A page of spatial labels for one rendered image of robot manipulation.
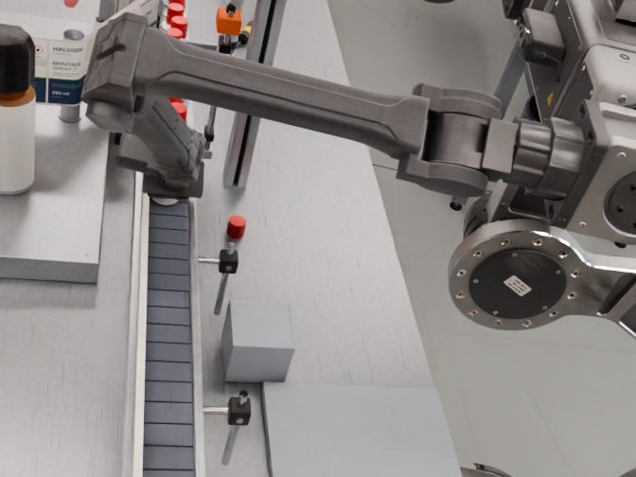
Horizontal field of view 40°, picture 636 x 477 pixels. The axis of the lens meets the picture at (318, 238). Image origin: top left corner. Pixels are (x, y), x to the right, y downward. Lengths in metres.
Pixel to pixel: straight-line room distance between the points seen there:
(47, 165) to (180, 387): 0.56
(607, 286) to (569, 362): 1.66
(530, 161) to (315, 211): 0.91
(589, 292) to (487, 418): 1.38
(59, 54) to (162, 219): 0.37
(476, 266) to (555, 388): 1.62
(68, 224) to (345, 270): 0.52
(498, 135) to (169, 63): 0.34
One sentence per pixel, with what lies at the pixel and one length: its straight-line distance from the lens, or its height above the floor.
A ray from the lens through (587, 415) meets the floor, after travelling 2.85.
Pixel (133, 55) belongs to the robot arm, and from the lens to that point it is 0.90.
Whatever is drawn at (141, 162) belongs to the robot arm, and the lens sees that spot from 1.39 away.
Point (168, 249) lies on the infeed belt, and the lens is 1.55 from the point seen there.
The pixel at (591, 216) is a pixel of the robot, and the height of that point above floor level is 1.42.
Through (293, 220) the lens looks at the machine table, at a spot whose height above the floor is 0.83.
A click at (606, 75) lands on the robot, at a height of 1.52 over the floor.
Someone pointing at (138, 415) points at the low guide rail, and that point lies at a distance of 1.26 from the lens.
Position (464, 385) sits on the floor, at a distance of 2.73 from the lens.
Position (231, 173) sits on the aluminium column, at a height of 0.87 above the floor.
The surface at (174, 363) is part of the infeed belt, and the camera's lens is 1.37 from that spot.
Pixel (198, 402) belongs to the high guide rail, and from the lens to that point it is 1.23.
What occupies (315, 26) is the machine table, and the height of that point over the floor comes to 0.83.
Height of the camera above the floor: 1.93
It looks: 40 degrees down
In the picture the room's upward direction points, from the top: 17 degrees clockwise
